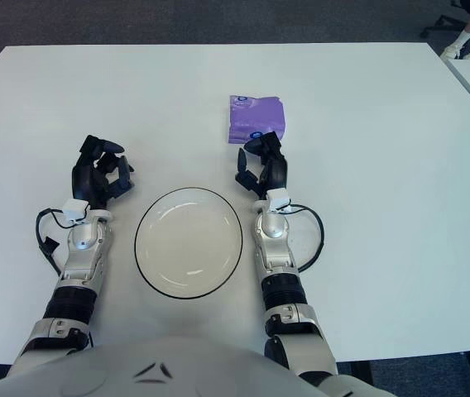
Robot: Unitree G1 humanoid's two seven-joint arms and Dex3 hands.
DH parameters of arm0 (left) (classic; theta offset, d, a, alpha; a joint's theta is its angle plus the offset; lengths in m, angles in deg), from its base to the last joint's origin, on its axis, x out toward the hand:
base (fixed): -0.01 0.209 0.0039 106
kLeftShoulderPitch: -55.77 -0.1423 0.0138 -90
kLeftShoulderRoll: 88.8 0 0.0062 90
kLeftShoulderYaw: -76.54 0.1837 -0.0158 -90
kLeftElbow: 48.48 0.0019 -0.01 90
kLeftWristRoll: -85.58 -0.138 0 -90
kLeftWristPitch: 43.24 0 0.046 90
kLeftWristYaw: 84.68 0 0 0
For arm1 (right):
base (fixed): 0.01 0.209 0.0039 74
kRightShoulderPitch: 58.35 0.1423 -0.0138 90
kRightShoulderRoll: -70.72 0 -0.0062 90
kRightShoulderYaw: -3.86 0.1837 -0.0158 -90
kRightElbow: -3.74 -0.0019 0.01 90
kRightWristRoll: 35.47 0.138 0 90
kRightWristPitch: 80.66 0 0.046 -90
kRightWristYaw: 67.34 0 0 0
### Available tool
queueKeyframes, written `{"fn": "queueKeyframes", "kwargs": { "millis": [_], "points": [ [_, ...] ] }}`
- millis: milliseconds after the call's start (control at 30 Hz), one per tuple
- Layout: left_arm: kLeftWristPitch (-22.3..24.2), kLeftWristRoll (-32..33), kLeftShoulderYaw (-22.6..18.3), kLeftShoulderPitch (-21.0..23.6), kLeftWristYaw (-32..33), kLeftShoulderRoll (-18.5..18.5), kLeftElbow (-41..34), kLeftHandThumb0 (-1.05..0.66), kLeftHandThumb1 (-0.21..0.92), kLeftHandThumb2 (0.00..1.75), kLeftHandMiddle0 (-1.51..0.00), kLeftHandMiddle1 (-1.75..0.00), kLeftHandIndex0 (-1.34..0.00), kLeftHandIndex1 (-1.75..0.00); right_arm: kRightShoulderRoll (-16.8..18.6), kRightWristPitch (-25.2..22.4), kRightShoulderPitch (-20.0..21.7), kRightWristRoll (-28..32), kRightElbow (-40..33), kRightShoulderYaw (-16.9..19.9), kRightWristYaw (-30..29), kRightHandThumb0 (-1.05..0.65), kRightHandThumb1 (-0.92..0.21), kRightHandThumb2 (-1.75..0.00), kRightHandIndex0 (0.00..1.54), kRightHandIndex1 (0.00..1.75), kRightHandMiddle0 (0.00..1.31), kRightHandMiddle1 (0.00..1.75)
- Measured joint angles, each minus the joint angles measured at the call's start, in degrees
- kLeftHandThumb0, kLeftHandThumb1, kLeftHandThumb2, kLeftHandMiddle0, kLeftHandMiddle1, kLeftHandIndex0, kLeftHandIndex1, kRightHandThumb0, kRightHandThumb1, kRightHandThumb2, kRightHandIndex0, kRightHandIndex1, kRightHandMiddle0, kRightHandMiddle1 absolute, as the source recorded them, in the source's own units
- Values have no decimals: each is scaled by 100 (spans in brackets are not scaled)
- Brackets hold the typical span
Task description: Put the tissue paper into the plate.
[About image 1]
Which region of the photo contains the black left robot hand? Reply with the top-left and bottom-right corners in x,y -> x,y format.
70,134 -> 137,210

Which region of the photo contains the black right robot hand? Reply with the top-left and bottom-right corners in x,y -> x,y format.
234,131 -> 289,199

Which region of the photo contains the purple tissue paper pack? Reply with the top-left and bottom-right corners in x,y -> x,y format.
227,94 -> 286,145

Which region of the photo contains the white plate black rim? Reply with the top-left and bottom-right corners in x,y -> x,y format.
134,187 -> 244,299

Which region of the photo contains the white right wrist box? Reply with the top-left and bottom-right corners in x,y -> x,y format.
266,189 -> 290,212

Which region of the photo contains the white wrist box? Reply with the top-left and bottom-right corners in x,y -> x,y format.
266,189 -> 290,212
61,198 -> 89,220

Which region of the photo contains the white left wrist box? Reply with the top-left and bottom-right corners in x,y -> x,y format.
61,198 -> 89,220

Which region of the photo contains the grey robot torso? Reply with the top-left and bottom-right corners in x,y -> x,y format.
0,334 -> 397,397

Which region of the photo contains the black office chair base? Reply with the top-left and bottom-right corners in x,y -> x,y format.
420,0 -> 470,41

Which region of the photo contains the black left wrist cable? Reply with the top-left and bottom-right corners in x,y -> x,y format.
36,208 -> 74,276

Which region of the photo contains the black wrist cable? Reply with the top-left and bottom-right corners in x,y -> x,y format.
284,203 -> 326,274
36,208 -> 74,276

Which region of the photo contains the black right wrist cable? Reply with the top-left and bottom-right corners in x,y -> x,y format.
284,203 -> 326,274

